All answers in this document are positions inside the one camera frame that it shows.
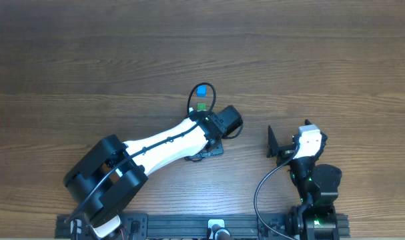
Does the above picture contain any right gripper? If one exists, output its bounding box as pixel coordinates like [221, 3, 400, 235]
[266, 119, 328, 165]

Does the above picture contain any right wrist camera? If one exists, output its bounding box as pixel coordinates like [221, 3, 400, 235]
[294, 124, 323, 160]

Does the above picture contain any mounting rail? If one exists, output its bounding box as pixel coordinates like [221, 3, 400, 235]
[55, 213, 352, 240]

